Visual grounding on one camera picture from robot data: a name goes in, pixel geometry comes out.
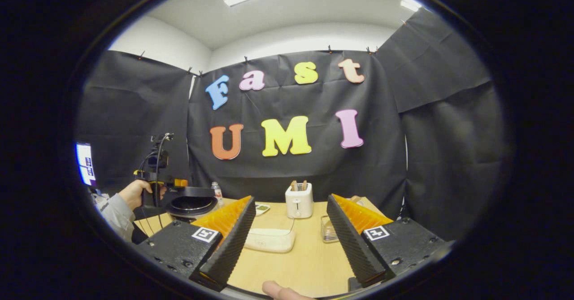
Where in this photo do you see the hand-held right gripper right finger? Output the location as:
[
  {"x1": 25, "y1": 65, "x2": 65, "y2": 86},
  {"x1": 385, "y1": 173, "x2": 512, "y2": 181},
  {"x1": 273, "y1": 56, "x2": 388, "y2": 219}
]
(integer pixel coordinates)
[{"x1": 326, "y1": 194, "x2": 453, "y2": 291}]

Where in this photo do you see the clear wire chopstick holder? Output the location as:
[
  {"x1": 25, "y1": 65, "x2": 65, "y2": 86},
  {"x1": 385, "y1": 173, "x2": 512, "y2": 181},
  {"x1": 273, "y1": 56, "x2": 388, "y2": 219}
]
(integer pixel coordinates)
[{"x1": 320, "y1": 215, "x2": 340, "y2": 243}]

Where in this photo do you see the clear plastic container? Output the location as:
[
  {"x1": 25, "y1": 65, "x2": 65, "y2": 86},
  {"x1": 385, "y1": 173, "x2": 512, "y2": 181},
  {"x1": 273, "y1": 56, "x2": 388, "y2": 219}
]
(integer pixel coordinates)
[{"x1": 244, "y1": 217, "x2": 296, "y2": 253}]

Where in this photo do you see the black backdrop cloth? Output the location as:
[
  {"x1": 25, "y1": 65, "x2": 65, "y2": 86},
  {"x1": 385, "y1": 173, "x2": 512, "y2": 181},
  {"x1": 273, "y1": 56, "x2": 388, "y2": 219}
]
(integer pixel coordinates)
[{"x1": 76, "y1": 8, "x2": 512, "y2": 242}]

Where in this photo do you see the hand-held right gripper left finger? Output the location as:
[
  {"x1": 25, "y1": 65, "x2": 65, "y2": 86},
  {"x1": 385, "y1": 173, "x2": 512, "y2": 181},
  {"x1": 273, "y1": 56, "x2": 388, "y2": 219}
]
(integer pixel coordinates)
[{"x1": 135, "y1": 196, "x2": 256, "y2": 291}]

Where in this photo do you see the black and silver rice cooker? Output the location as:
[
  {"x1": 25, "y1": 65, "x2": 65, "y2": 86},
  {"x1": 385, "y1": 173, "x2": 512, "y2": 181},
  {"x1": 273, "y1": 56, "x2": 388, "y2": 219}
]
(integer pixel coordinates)
[{"x1": 165, "y1": 186, "x2": 219, "y2": 223}]

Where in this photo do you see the white toaster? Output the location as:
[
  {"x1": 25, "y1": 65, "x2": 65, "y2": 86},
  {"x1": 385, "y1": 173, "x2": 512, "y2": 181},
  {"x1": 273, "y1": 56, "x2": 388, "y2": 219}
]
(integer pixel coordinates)
[{"x1": 285, "y1": 180, "x2": 314, "y2": 219}]

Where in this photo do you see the small clear bottle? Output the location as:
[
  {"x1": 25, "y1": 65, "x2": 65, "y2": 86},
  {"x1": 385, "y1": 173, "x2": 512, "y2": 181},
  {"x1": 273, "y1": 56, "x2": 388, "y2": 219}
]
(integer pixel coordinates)
[{"x1": 211, "y1": 182, "x2": 225, "y2": 207}]

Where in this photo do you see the computer monitor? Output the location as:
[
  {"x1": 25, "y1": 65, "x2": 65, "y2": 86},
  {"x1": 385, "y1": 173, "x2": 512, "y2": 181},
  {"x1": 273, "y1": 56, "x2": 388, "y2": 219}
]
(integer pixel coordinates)
[{"x1": 75, "y1": 142, "x2": 97, "y2": 187}]

